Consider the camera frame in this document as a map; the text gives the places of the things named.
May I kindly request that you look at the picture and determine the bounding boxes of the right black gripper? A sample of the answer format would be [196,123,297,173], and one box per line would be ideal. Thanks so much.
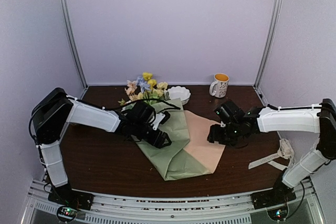
[207,123,241,147]

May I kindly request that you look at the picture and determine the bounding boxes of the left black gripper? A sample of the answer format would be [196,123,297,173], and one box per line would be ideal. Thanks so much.
[133,121,171,149]

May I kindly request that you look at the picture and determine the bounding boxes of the green and pink wrapping paper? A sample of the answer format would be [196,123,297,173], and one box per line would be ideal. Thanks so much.
[137,99,225,181]

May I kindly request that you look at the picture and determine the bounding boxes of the white patterned mug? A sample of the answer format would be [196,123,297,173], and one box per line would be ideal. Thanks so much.
[209,73,229,98]

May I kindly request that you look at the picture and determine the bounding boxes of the white printed ribbon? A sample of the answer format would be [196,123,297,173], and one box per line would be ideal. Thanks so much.
[248,138,295,171]

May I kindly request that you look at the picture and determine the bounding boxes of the peach flower stem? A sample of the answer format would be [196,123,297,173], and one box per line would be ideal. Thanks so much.
[125,80,139,101]

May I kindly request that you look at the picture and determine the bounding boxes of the bright yellow flower stem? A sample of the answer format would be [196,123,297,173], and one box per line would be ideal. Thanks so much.
[142,72,157,91]

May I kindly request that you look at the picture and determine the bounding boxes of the cream yellow rose stem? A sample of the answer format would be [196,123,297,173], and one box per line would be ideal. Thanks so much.
[152,82,168,100]

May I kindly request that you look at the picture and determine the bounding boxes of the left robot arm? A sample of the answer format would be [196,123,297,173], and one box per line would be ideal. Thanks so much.
[29,88,172,205]

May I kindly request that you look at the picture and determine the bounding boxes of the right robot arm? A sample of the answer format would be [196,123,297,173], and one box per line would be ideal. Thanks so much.
[207,99,335,204]

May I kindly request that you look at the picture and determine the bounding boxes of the white fluted dish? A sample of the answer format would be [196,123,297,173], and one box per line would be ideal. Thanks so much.
[167,86,191,105]

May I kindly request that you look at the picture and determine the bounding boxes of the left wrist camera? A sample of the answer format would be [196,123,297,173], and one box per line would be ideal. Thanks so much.
[151,111,171,130]

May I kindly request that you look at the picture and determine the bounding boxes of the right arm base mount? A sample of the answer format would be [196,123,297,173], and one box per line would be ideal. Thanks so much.
[251,176,296,209]

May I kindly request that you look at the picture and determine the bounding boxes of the aluminium front rail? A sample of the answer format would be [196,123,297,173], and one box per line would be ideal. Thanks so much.
[19,179,327,223]

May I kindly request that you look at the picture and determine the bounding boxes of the left black cable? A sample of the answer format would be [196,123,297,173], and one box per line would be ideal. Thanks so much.
[78,98,182,112]

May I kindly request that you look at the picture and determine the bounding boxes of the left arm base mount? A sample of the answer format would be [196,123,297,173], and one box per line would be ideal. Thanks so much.
[48,180,94,210]

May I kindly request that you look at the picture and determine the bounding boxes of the right aluminium frame post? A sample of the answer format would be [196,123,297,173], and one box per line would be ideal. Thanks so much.
[254,0,283,90]

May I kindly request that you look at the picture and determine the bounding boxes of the aluminium frame post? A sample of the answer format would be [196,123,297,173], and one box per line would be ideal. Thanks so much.
[60,0,88,89]
[254,0,283,90]

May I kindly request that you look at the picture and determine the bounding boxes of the left aluminium frame post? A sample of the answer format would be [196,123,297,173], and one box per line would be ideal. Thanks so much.
[60,0,88,89]

